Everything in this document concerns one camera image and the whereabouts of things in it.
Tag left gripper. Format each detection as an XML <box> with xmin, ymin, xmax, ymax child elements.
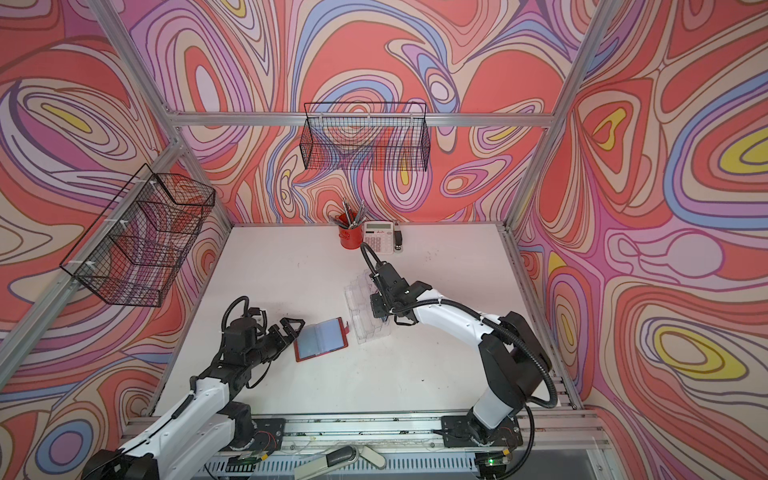
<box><xmin>244</xmin><ymin>318</ymin><xmax>305</xmax><ymax>370</ymax></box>

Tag back wire basket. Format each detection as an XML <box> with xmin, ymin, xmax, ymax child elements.
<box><xmin>299</xmin><ymin>100</ymin><xmax>431</xmax><ymax>172</ymax></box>

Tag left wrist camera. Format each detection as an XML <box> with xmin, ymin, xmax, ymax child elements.
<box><xmin>229</xmin><ymin>307</ymin><xmax>268</xmax><ymax>337</ymax></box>

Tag wire basket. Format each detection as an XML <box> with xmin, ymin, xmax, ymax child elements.
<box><xmin>299</xmin><ymin>100</ymin><xmax>431</xmax><ymax>172</ymax></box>
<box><xmin>59</xmin><ymin>164</ymin><xmax>216</xmax><ymax>307</ymax></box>

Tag left wire basket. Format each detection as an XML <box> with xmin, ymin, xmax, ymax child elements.
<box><xmin>59</xmin><ymin>164</ymin><xmax>216</xmax><ymax>307</ymax></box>

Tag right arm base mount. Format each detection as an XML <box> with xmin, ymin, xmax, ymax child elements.
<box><xmin>434</xmin><ymin>414</ymin><xmax>523</xmax><ymax>450</ymax></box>

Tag black stapler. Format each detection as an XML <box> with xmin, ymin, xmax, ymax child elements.
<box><xmin>393</xmin><ymin>223</ymin><xmax>403</xmax><ymax>253</ymax></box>

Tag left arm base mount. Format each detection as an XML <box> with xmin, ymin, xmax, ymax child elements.
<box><xmin>221</xmin><ymin>417</ymin><xmax>286</xmax><ymax>454</ymax></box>

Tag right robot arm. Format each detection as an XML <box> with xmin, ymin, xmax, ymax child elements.
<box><xmin>360</xmin><ymin>243</ymin><xmax>558</xmax><ymax>446</ymax></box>

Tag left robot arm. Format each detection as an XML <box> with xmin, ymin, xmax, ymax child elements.
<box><xmin>80</xmin><ymin>296</ymin><xmax>306</xmax><ymax>479</ymax></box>

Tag red pen cup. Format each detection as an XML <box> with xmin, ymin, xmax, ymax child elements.
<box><xmin>337</xmin><ymin>213</ymin><xmax>364</xmax><ymax>250</ymax></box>

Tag white pink calculator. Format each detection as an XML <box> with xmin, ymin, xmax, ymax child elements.
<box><xmin>363</xmin><ymin>221</ymin><xmax>394</xmax><ymax>255</ymax></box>

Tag grey handheld device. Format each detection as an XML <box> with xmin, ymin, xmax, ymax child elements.
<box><xmin>293</xmin><ymin>445</ymin><xmax>387</xmax><ymax>480</ymax></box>

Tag red leather card holder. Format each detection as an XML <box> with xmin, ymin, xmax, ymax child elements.
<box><xmin>294</xmin><ymin>317</ymin><xmax>349</xmax><ymax>362</ymax></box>

